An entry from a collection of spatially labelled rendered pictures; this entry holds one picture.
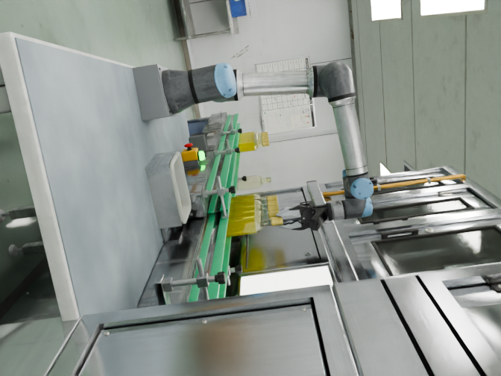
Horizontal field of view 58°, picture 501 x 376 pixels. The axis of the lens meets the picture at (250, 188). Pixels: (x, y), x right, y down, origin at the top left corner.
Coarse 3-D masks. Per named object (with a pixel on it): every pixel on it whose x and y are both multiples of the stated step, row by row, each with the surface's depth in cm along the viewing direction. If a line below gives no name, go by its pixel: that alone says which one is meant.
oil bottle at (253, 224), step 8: (248, 216) 173; (256, 216) 172; (232, 224) 170; (240, 224) 170; (248, 224) 170; (256, 224) 170; (232, 232) 171; (240, 232) 171; (248, 232) 171; (256, 232) 171
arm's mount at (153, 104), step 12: (144, 72) 147; (156, 72) 147; (144, 84) 148; (156, 84) 147; (144, 96) 148; (156, 96) 148; (144, 108) 149; (156, 108) 149; (168, 108) 150; (144, 120) 150
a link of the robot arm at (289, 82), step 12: (240, 72) 165; (264, 72) 165; (276, 72) 165; (288, 72) 164; (300, 72) 164; (312, 72) 162; (240, 84) 163; (252, 84) 164; (264, 84) 164; (276, 84) 163; (288, 84) 163; (300, 84) 163; (312, 84) 162; (240, 96) 166; (312, 96) 166; (324, 96) 166
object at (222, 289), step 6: (234, 180) 239; (228, 240) 170; (228, 246) 165; (228, 252) 160; (228, 258) 156; (222, 264) 153; (228, 264) 153; (222, 270) 149; (222, 288) 138; (222, 294) 135
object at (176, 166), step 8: (176, 160) 161; (176, 168) 161; (176, 176) 162; (184, 176) 163; (176, 184) 147; (184, 184) 164; (176, 192) 148; (184, 192) 165; (184, 200) 166; (184, 208) 164; (184, 216) 156
